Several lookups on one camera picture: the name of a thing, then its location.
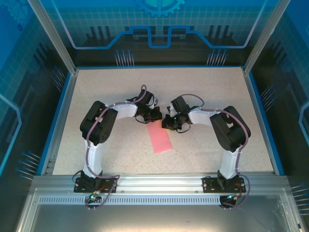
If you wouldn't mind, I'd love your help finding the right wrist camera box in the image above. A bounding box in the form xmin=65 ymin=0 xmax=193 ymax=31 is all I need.
xmin=166 ymin=103 xmax=177 ymax=117

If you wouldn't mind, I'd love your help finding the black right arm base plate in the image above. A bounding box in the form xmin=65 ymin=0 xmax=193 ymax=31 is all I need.
xmin=202 ymin=176 xmax=247 ymax=193

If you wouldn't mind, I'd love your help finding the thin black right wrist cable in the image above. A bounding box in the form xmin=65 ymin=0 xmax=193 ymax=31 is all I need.
xmin=176 ymin=123 xmax=192 ymax=134

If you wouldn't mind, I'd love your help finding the aluminium side rail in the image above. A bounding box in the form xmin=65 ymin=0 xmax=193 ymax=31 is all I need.
xmin=40 ymin=70 xmax=79 ymax=176

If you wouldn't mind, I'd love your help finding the blue table border frame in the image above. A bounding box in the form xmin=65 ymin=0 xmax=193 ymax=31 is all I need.
xmin=35 ymin=64 xmax=286 ymax=176

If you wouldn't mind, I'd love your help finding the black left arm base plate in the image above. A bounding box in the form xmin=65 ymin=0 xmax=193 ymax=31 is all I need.
xmin=73 ymin=177 xmax=118 ymax=193

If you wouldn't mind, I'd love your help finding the slotted cable duct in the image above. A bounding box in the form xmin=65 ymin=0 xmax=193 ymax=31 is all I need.
xmin=37 ymin=196 xmax=275 ymax=206

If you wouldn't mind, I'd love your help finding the aluminium frame post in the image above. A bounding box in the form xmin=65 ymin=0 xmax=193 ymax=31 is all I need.
xmin=27 ymin=0 xmax=80 ymax=74
xmin=242 ymin=0 xmax=293 ymax=75

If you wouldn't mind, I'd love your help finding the sheet metal tray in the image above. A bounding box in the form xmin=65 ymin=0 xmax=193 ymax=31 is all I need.
xmin=14 ymin=187 xmax=306 ymax=232

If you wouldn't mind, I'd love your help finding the aluminium mounting rail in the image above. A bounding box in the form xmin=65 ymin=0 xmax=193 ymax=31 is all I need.
xmin=32 ymin=173 xmax=290 ymax=194

